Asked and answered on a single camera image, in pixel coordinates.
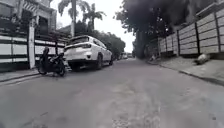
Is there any small palm tree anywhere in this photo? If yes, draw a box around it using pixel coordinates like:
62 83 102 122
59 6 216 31
82 3 108 33

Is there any row of dark trees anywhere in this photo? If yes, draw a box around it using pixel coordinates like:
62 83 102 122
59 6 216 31
74 21 127 61

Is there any grey kerbside pavement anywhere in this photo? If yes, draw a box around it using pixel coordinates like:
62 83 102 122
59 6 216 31
0 66 43 84

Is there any grey concrete pavement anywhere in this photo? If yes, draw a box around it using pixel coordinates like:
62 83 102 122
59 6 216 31
146 54 224 87

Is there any white car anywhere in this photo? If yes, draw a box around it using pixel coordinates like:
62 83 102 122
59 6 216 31
63 34 115 72

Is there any black parked motorcycle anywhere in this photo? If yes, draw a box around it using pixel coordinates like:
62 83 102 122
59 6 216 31
35 46 67 78

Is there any pale building with balconies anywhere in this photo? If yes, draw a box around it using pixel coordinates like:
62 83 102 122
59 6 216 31
0 0 58 34

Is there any grey asphalt road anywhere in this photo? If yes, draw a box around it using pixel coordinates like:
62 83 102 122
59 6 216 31
0 57 224 128

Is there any grey building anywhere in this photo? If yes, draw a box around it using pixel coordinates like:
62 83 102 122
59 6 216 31
186 0 224 19

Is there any tall palm tree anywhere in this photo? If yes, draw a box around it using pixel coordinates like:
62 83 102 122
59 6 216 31
57 0 91 38

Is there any large dark tree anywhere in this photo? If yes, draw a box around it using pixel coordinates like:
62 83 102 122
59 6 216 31
114 0 201 61

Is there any pale bag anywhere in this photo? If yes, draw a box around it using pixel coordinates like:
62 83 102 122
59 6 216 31
194 53 211 66

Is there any white panel fence with pillars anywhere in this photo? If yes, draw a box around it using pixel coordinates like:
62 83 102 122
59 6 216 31
0 18 69 73

